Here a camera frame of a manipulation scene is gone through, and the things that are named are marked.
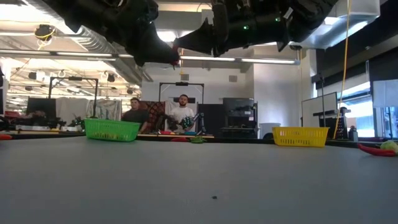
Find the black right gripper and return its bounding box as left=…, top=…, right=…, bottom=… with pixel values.
left=173, top=0, right=290, bottom=57

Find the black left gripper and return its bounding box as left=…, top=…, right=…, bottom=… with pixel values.
left=93, top=0, right=180, bottom=68

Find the pale green vegetable piece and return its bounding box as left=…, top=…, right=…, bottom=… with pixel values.
left=379, top=139, right=398, bottom=154

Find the person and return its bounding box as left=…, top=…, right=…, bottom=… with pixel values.
left=121, top=97, right=150, bottom=133
left=169, top=94, right=197, bottom=133

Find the ceiling strip light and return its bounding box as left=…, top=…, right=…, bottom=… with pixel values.
left=179, top=55, right=301, bottom=66
left=0, top=49, right=134, bottom=62

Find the black equipment rack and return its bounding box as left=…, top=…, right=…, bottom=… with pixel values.
left=222, top=97, right=259, bottom=139

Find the green plastic basket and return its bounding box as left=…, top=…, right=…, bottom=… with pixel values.
left=83, top=118, right=141, bottom=143

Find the grey waste bin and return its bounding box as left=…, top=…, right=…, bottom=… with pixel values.
left=258, top=122, right=282, bottom=140

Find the black monitor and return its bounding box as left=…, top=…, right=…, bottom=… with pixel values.
left=25, top=97, right=57, bottom=119

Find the black tripod stand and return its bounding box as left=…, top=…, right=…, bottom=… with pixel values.
left=317, top=73, right=327, bottom=128

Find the white board panel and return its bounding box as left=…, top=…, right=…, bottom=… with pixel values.
left=300, top=91, right=339, bottom=128

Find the yellow plastic basket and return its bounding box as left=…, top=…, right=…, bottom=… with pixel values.
left=272, top=126, right=330, bottom=148

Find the black cone-shaped stand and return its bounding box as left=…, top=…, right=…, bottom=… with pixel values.
left=334, top=106, right=352, bottom=140

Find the dark water bottle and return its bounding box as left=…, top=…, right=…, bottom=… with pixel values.
left=348, top=125, right=359, bottom=142

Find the black gantry frame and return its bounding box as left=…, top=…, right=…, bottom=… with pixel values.
left=158, top=82, right=205, bottom=105
left=48, top=76, right=100, bottom=119

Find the black aluminium table frame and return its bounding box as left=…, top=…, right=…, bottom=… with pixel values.
left=0, top=132, right=398, bottom=149

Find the black ceiling cable reel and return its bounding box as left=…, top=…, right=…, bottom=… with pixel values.
left=33, top=24, right=57, bottom=50

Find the rectangular silver air duct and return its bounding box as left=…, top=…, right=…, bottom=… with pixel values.
left=289, top=0, right=382, bottom=50

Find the yellow cable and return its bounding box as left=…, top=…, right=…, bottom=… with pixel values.
left=333, top=0, right=351, bottom=140

